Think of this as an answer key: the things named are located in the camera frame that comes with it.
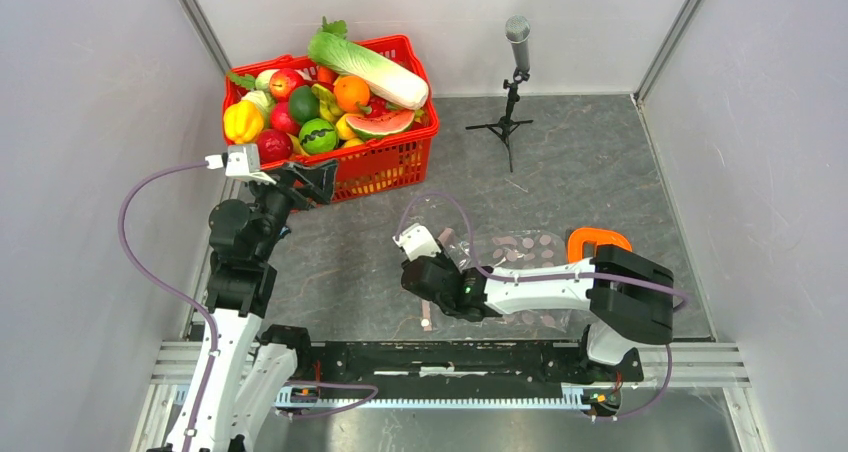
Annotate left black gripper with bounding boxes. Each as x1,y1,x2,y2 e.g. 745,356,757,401
245,157,337,262

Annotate clear zip top bag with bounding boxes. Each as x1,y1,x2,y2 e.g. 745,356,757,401
437,228,573,338

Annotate toy napa cabbage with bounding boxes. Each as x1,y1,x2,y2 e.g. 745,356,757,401
307,17,430,109

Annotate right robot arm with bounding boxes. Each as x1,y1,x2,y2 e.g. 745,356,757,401
401,243,685,380

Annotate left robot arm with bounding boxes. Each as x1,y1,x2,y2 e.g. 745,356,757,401
161,160,339,451

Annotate small round toy watermelon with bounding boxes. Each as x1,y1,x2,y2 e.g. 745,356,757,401
299,118,339,155

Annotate toy watermelon slice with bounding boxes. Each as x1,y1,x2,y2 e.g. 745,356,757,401
345,109,416,141

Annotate dark green toy avocado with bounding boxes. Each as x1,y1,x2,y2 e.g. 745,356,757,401
288,85,320,125

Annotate red plastic basket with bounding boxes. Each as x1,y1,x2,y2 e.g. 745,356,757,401
221,34,440,202

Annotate toy orange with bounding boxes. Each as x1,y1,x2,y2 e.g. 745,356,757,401
333,75,371,113

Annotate yellow toy bell pepper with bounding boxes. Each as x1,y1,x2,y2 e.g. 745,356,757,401
222,100,265,144

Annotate red toy apple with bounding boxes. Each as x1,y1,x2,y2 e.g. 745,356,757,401
269,68,307,102

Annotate orange plastic tape dispenser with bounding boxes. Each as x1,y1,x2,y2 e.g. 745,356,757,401
566,227,633,263

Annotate black tripod stand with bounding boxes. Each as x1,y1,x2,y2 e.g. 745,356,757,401
465,68,533,173

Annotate grey microphone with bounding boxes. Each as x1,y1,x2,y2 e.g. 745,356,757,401
505,15,531,73

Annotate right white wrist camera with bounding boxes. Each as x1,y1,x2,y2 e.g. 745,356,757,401
393,223,442,261

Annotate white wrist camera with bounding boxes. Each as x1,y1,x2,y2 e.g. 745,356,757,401
204,143,277,184
393,223,442,261

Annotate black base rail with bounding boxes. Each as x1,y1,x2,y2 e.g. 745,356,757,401
294,340,644,399

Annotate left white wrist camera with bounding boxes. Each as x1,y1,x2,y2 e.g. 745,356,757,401
204,143,277,184

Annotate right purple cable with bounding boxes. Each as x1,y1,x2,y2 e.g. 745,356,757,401
397,192,690,420

